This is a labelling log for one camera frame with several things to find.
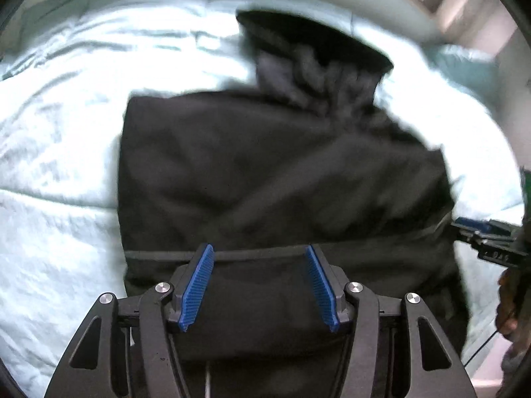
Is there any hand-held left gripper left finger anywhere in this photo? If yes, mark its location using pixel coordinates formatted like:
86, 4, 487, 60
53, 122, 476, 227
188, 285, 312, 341
43, 244, 216, 398

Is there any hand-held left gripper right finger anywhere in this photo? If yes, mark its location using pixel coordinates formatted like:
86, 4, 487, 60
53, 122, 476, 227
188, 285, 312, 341
305, 244, 478, 398

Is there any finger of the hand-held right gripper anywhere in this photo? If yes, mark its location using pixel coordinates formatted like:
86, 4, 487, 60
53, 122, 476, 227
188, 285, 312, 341
454, 217, 495, 235
451, 224, 487, 254

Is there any black hooded jacket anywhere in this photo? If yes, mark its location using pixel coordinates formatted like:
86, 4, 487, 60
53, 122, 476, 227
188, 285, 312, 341
117, 8, 471, 361

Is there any person's right forearm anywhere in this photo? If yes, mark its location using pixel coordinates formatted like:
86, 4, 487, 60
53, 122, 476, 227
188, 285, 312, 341
500, 338, 531, 398

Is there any person's right hand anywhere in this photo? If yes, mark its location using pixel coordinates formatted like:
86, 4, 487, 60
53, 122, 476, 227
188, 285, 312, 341
496, 267, 520, 337

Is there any light blue pillow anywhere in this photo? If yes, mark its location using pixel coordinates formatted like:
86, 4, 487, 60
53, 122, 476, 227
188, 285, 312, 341
431, 43, 500, 106

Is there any light blue quilt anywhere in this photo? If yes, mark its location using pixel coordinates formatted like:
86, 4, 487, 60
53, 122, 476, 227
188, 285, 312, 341
0, 0, 527, 398

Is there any white window sill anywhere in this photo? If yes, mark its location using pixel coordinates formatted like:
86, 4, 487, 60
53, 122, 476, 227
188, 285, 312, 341
365, 0, 441, 40

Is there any thin black cable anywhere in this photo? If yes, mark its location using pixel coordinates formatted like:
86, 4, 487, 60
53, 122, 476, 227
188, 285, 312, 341
464, 298, 519, 366

